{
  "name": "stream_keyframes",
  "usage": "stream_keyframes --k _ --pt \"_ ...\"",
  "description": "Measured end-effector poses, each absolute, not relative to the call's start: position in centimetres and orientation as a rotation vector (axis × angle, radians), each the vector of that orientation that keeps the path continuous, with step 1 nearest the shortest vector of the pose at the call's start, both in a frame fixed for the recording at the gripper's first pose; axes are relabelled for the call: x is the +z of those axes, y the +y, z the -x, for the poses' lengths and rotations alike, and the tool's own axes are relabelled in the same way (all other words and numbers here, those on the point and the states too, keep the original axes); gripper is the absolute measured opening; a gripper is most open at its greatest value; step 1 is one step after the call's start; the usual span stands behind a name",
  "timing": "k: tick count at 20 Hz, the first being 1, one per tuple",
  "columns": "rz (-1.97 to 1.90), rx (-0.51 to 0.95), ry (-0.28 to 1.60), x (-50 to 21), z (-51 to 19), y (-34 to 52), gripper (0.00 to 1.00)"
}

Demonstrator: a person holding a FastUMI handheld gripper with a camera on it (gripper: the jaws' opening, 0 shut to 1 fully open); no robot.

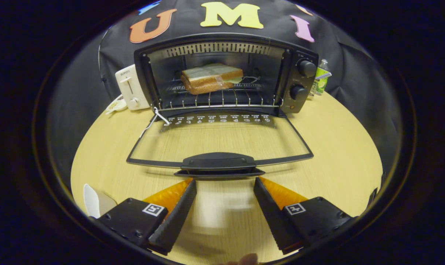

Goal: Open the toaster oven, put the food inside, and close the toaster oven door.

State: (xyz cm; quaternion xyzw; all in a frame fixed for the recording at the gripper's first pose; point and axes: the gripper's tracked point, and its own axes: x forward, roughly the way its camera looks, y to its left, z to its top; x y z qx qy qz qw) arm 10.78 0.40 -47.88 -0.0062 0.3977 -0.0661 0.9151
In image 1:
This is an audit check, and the white string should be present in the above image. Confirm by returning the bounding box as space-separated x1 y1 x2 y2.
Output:
139 107 171 139

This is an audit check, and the toast sandwich with lettuce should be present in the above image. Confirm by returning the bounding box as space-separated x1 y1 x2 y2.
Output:
180 63 244 95

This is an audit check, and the metal oven wire rack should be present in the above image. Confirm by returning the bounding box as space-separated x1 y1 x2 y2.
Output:
157 75 285 111

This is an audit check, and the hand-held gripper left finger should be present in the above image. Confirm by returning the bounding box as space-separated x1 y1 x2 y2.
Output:
97 178 197 256

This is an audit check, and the black toaster oven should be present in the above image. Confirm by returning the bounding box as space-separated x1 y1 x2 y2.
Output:
126 32 319 180

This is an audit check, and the white pop-up toaster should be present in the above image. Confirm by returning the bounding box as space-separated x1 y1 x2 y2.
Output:
115 64 151 111

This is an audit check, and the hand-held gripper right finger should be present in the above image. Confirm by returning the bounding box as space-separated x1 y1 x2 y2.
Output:
253 177 357 255

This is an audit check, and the white paper food tray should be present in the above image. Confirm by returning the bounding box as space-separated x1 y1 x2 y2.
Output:
83 183 118 219

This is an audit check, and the green label drink bottle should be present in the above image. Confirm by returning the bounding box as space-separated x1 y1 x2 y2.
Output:
315 59 332 95

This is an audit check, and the small white dish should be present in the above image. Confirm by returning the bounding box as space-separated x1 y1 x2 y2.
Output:
105 95 128 114

